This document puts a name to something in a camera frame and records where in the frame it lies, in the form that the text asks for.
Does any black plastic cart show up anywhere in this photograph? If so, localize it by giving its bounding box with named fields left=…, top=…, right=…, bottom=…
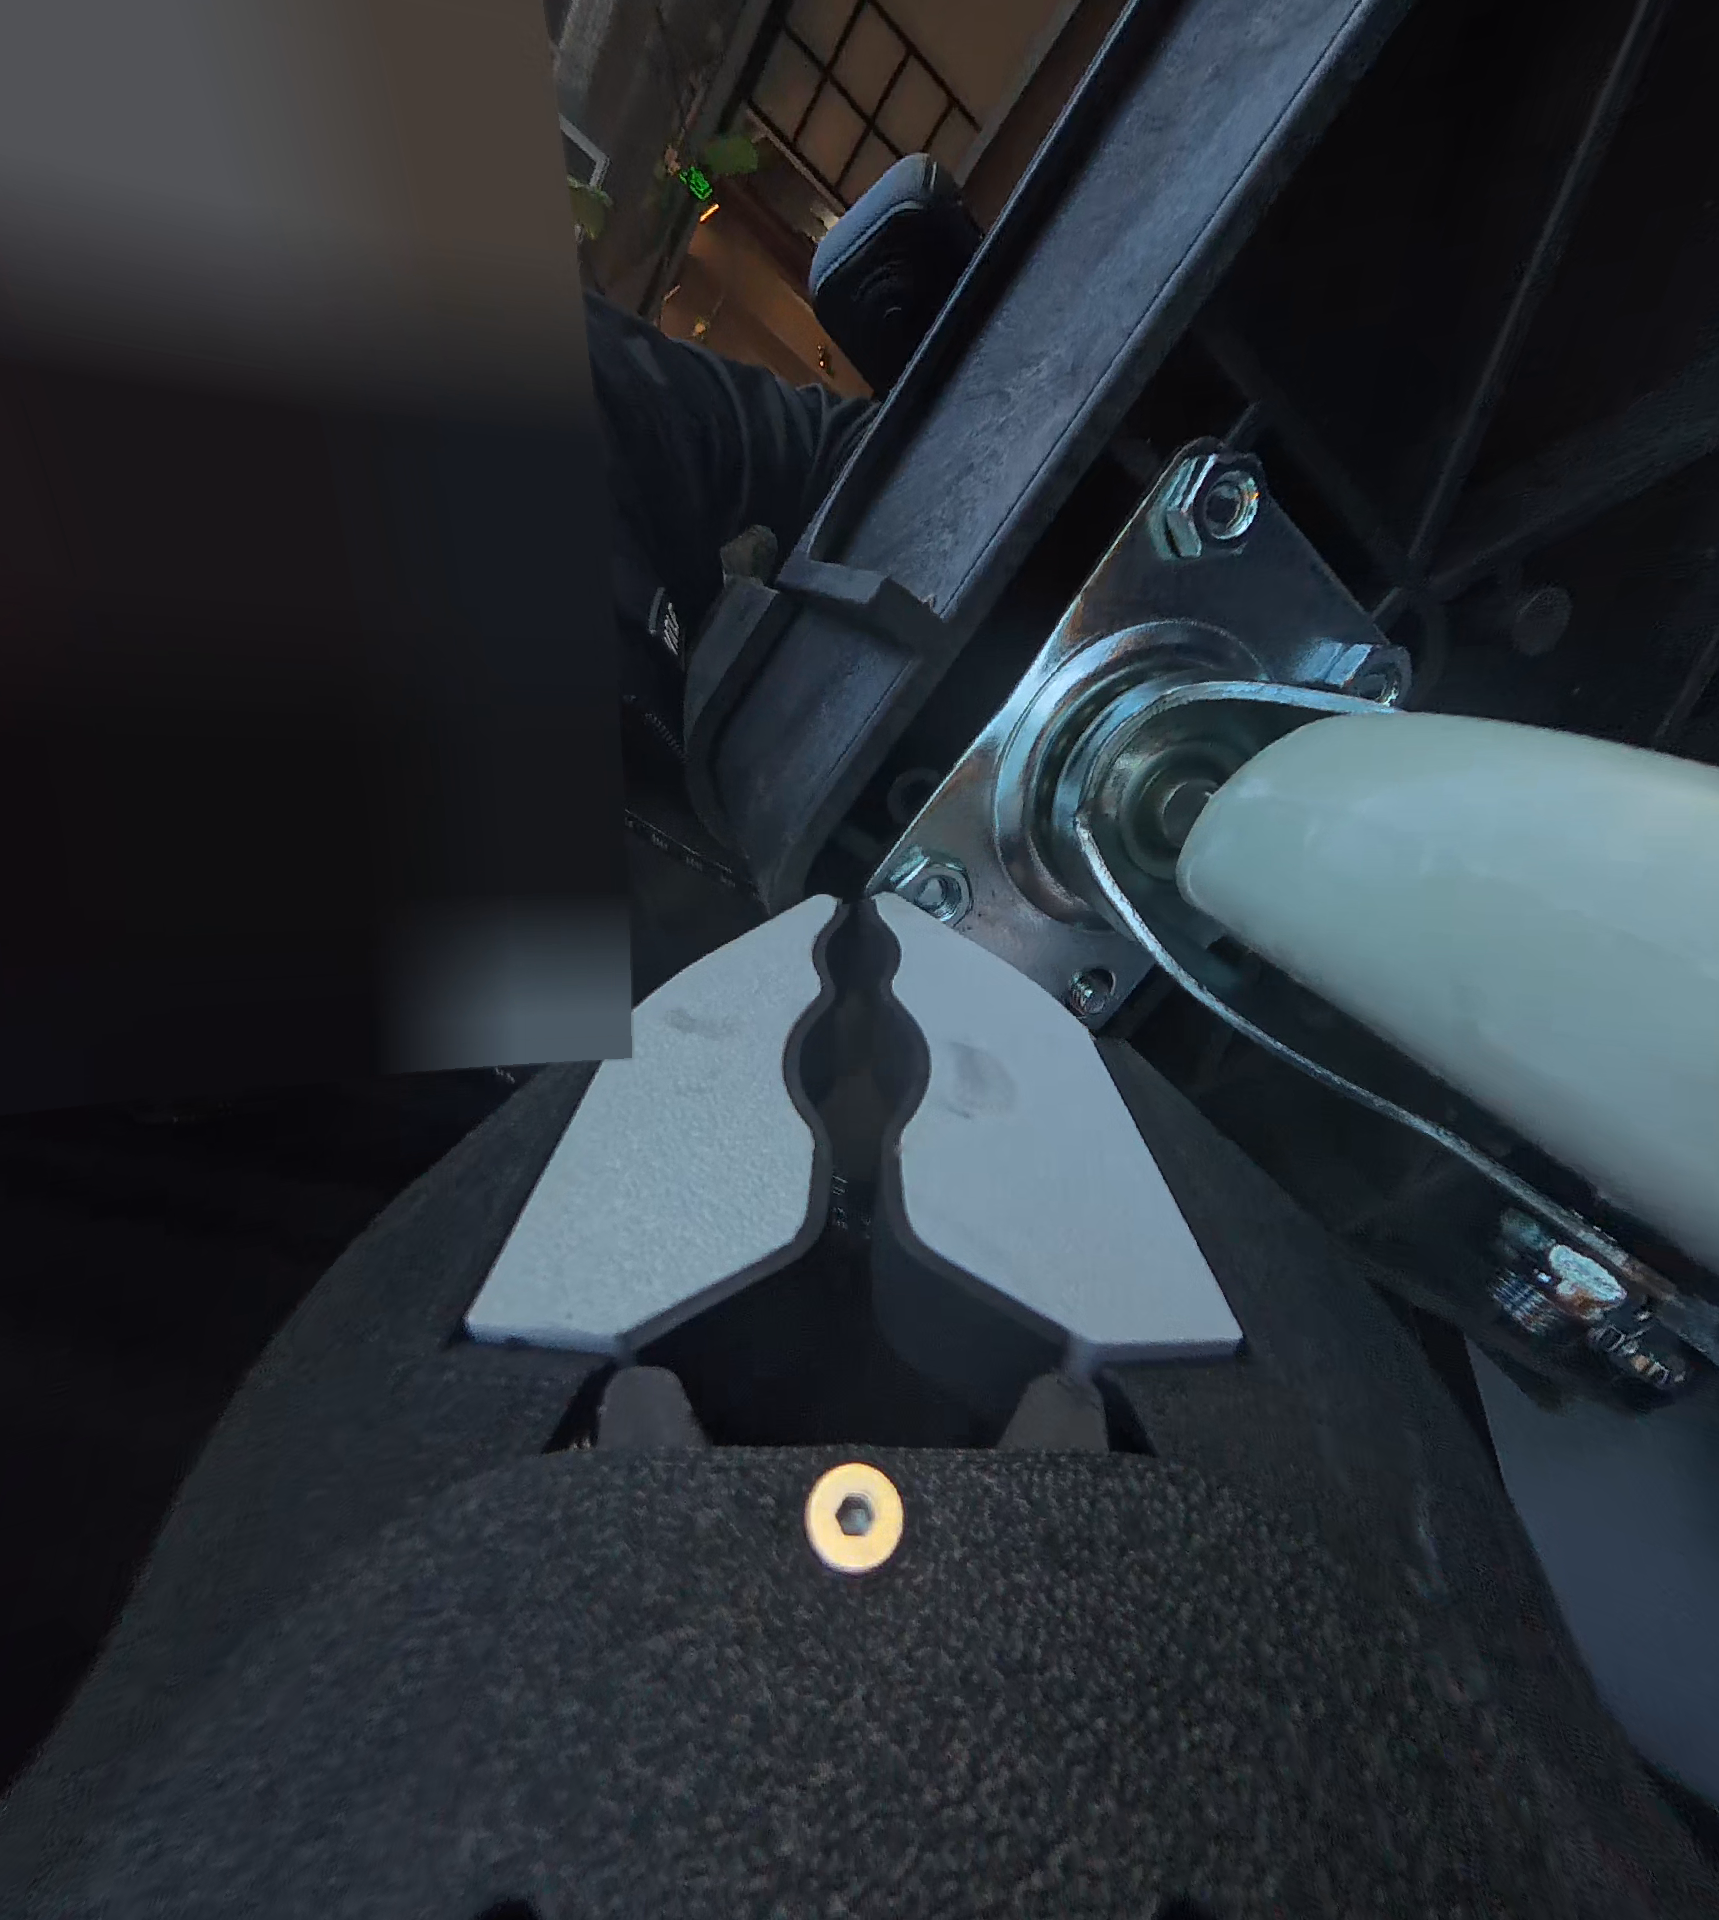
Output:
left=679, top=0, right=1719, bottom=1082

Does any black office chair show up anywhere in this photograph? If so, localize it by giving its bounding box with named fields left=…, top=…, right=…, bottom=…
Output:
left=805, top=151, right=983, bottom=405

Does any grid pane window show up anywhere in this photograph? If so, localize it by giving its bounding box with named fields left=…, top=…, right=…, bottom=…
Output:
left=745, top=0, right=983, bottom=204

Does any person's dark jacket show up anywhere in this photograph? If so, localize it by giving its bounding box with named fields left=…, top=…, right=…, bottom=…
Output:
left=585, top=293, right=883, bottom=963

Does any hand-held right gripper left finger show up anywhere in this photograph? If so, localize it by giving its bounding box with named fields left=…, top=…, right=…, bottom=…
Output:
left=463, top=895, right=861, bottom=1360

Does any swivel caster with grey wheel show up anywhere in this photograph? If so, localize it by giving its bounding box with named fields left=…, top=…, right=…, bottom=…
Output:
left=865, top=443, right=1719, bottom=1442

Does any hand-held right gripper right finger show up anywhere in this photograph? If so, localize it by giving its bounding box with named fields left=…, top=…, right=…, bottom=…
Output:
left=855, top=896, right=1247, bottom=1375

